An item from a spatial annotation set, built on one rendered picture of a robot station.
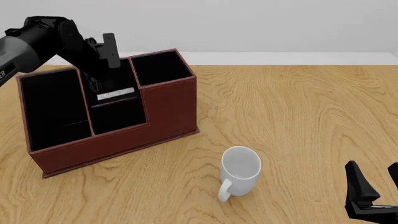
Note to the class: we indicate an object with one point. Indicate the red-brown desk caddy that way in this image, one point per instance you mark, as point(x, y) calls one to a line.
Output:
point(168, 109)

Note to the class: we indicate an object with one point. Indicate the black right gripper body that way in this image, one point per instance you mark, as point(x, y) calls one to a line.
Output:
point(371, 211)

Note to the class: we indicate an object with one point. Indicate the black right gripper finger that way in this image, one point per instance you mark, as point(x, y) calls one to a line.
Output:
point(360, 184)
point(393, 173)

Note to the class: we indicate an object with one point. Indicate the silver-grey and black left robot arm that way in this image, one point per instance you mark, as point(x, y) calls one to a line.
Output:
point(29, 50)

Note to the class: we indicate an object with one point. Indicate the book with white page edge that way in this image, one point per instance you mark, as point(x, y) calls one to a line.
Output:
point(115, 93)

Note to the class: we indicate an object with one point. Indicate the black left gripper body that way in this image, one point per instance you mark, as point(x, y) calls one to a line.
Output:
point(95, 86)

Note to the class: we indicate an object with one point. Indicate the white ceramic mug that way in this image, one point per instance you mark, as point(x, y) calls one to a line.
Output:
point(239, 179)

